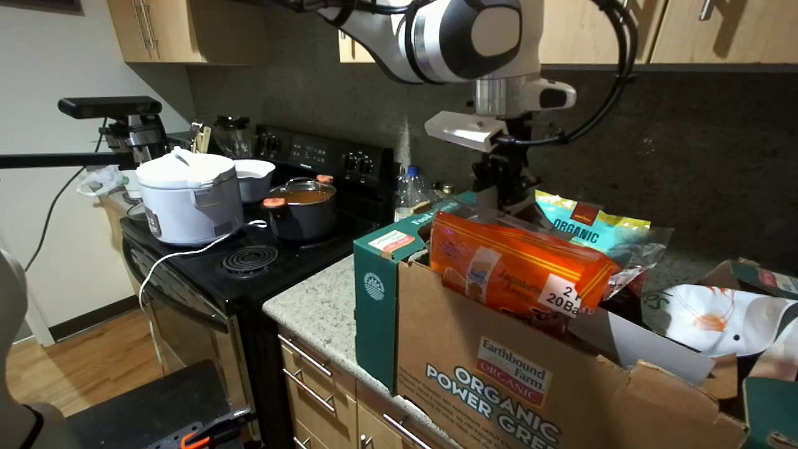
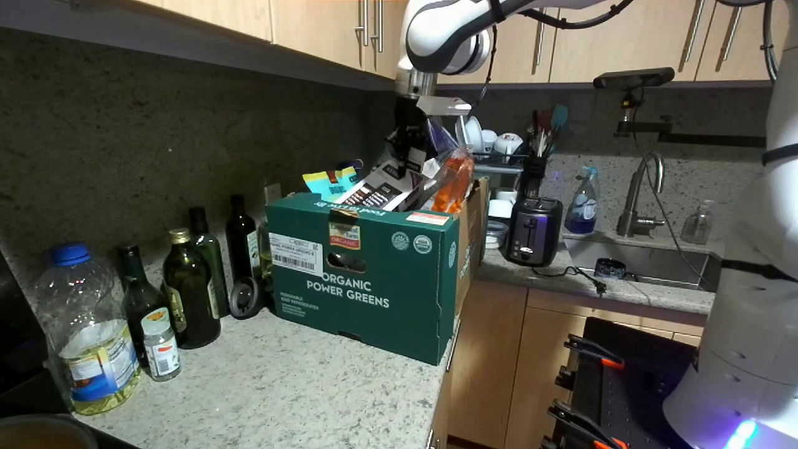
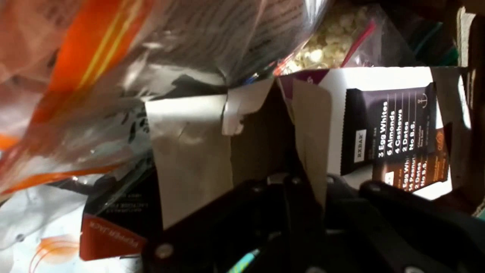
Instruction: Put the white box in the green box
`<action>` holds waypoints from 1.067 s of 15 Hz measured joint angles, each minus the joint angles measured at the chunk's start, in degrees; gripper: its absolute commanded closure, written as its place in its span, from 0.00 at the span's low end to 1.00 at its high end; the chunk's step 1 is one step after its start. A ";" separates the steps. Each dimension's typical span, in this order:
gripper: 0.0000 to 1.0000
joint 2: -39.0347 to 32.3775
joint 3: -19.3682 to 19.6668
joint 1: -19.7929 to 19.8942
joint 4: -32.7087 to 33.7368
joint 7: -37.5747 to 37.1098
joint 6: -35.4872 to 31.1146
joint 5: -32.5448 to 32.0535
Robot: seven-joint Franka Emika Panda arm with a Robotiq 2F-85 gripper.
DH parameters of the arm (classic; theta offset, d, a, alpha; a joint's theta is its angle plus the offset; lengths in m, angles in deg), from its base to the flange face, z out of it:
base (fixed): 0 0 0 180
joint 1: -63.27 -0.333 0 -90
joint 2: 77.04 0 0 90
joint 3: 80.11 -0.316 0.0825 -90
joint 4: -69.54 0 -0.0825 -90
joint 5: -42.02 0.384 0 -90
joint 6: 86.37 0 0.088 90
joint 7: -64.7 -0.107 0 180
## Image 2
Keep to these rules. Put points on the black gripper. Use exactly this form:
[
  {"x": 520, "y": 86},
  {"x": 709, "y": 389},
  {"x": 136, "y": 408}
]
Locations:
[{"x": 411, "y": 127}]

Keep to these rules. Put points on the green cardboard produce box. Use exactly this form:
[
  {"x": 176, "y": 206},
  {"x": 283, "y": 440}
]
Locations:
[{"x": 375, "y": 290}]

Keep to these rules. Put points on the orange plastic bread bag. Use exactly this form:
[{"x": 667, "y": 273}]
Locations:
[{"x": 451, "y": 184}]

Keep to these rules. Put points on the white cups on rack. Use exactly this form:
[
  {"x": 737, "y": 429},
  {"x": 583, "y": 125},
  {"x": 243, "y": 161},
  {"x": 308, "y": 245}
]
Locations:
[{"x": 489, "y": 137}]

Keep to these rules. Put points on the teal organic food bag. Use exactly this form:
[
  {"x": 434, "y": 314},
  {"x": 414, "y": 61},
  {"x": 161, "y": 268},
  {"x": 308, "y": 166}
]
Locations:
[{"x": 328, "y": 184}]

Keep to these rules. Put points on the black utensil holder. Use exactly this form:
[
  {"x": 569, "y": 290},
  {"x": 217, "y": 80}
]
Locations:
[{"x": 531, "y": 170}]

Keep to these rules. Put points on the black toaster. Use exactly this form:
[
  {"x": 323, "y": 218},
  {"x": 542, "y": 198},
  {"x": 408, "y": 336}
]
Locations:
[{"x": 534, "y": 232}]

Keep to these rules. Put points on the wooden upper cabinet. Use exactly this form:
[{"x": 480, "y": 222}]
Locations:
[
  {"x": 648, "y": 41},
  {"x": 314, "y": 25}
]

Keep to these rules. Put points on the wooden cabinet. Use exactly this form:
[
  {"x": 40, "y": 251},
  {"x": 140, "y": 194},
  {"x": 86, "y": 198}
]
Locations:
[
  {"x": 514, "y": 366},
  {"x": 314, "y": 25},
  {"x": 648, "y": 41}
]

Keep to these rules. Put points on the blue spray bottle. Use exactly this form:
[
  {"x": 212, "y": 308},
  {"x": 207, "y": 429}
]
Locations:
[{"x": 581, "y": 213}]

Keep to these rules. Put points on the dark wine bottle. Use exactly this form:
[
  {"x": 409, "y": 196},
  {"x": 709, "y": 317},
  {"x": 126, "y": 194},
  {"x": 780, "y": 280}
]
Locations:
[{"x": 243, "y": 257}]

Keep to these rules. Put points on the slim dark glass bottle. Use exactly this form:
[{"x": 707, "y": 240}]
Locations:
[{"x": 207, "y": 251}]

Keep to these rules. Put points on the wooden lower cabinet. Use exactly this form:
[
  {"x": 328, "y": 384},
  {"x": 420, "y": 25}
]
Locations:
[{"x": 514, "y": 366}]

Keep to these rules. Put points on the metal sink faucet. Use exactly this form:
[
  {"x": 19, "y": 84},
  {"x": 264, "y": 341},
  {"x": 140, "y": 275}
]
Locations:
[{"x": 636, "y": 200}]

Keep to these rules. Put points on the olive oil bottle gold cap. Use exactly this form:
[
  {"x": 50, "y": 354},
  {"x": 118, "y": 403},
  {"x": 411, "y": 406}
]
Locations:
[{"x": 189, "y": 290}]

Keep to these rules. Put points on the steel kitchen sink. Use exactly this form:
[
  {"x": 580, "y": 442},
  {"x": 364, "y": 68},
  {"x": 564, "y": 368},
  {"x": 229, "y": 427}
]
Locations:
[{"x": 657, "y": 265}]

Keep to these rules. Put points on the clear soap dispenser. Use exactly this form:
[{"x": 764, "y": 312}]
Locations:
[{"x": 698, "y": 225}]

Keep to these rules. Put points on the dark bottle white label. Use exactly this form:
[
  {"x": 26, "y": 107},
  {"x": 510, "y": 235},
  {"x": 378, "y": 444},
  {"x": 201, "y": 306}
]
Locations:
[{"x": 152, "y": 319}]

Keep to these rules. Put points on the black cart orange clamps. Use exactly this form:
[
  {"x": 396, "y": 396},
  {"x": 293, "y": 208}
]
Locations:
[{"x": 631, "y": 382}]

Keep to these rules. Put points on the large clear blue-capped bottle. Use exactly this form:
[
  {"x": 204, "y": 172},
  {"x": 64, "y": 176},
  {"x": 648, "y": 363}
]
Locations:
[{"x": 91, "y": 333}]

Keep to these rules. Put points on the black camera bar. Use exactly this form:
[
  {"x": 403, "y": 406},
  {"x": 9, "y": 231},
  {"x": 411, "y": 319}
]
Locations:
[{"x": 635, "y": 79}]

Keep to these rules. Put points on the black camera stand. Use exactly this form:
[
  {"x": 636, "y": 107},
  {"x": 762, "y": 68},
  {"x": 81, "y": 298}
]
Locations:
[{"x": 663, "y": 131}]

